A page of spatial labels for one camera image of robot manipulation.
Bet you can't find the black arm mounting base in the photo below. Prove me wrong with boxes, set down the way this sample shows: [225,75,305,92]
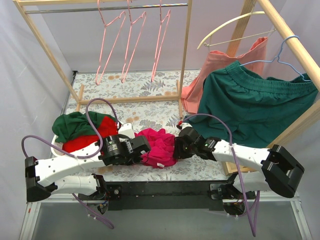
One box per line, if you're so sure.
[78,180,245,216]

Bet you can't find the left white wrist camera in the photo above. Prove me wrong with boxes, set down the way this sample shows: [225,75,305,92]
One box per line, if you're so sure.
[118,123,135,139]

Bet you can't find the cream plastic hanger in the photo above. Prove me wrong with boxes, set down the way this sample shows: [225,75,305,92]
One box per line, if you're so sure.
[196,10,276,52]

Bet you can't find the salmon pink shorts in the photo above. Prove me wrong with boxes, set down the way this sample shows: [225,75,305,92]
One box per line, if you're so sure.
[181,37,268,114]

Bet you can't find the pink wire hanger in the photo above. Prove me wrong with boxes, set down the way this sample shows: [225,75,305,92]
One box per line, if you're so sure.
[121,0,147,83]
[94,0,127,85]
[151,0,171,82]

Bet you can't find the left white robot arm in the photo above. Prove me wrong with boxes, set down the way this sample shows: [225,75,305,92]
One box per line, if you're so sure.
[25,134,151,202]

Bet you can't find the small wooden clothes rack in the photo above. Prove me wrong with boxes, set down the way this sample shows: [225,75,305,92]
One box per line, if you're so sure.
[13,0,193,119]

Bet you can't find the magenta t shirt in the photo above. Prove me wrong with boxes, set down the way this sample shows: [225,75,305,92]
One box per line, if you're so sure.
[134,128,177,169]

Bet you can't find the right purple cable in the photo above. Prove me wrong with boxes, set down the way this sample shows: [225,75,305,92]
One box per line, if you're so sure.
[181,113,261,237]

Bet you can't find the teal green shorts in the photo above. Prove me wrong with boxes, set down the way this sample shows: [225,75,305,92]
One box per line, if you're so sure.
[187,61,318,148]

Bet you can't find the aluminium table frame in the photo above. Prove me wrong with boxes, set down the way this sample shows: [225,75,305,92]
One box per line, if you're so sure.
[20,192,312,240]

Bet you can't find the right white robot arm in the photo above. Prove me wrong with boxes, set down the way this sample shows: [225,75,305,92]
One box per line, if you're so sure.
[173,126,305,199]

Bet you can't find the blue wire hanger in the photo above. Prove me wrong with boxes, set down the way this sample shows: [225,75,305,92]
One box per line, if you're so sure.
[256,33,305,81]

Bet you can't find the red t shirt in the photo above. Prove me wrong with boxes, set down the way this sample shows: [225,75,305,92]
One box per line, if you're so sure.
[61,115,121,154]

